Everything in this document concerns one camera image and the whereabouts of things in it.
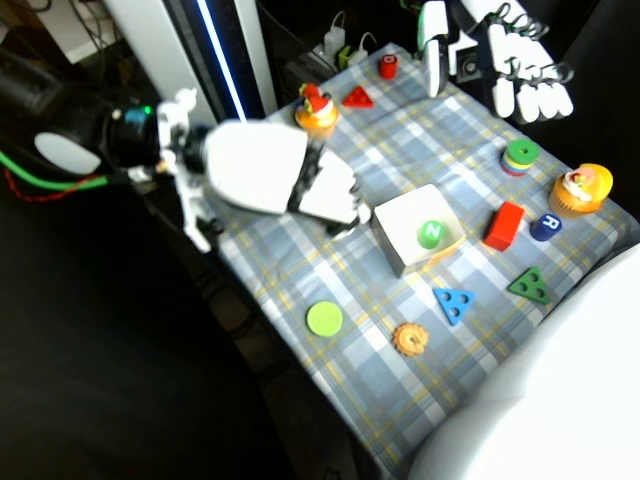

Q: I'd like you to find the green cylinder block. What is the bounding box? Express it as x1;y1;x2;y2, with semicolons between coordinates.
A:
417;219;447;250

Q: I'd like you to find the red cylinder with letter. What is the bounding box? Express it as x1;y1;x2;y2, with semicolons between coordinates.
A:
377;53;400;80

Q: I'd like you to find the blue cylinder with letter R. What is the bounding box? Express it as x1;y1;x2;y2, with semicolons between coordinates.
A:
529;213;565;243

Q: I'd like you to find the white paper box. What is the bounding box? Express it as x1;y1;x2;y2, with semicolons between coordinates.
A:
372;183;466;279

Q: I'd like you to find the stacked colour rings toy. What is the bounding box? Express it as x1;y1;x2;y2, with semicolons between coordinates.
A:
499;139;542;178

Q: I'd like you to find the white plug charger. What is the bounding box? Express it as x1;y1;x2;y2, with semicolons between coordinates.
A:
323;27;347;57
349;32;379;65

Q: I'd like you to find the red triangle block with holes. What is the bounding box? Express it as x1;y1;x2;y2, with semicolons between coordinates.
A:
341;85;375;110

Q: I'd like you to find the orange toy cupcake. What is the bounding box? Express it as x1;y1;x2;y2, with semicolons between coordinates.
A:
548;162;615;220

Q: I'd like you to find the red rectangular block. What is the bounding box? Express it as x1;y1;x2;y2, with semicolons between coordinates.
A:
482;201;526;252

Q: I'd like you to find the strawberry toy cupcake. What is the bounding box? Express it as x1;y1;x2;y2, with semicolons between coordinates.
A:
293;82;341;141

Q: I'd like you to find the green triangle block with holes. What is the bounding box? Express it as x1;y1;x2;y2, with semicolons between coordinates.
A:
506;266;552;307

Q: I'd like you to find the blue triangle block with holes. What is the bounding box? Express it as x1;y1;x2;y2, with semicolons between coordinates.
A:
432;287;477;327

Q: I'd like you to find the blue plaid tablecloth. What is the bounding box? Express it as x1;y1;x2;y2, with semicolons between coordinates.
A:
217;42;640;480

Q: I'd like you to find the round toy butter cookie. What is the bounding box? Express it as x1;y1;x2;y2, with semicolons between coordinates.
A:
391;322;430;359

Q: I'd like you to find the light green flat disc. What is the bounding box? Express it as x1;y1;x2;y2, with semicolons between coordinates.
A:
305;300;345;336

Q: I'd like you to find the white column with blue light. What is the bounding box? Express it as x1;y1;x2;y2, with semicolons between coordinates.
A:
102;0;279;121

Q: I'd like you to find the green cable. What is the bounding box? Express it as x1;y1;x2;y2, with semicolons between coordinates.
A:
0;152;110;191

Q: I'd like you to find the red braided cable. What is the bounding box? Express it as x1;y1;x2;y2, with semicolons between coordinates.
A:
3;168;99;204

